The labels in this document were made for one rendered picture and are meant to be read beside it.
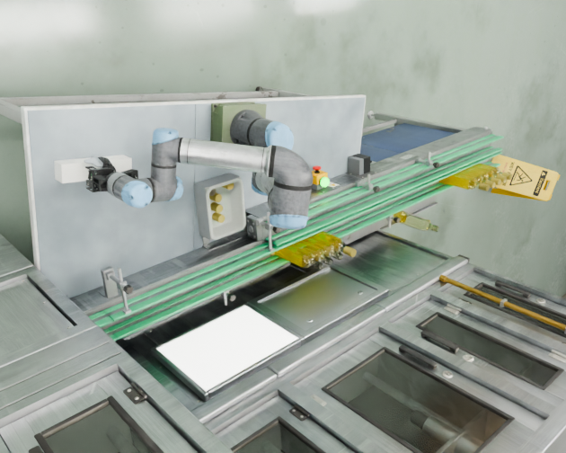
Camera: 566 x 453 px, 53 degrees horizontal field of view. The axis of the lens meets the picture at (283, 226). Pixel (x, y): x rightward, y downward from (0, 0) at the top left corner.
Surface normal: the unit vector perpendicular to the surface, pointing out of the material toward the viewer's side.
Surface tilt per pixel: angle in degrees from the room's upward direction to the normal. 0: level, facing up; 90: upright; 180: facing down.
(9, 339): 90
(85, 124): 0
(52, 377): 90
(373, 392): 90
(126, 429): 90
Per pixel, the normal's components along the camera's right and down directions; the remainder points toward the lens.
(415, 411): -0.04, -0.91
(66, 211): 0.66, 0.29
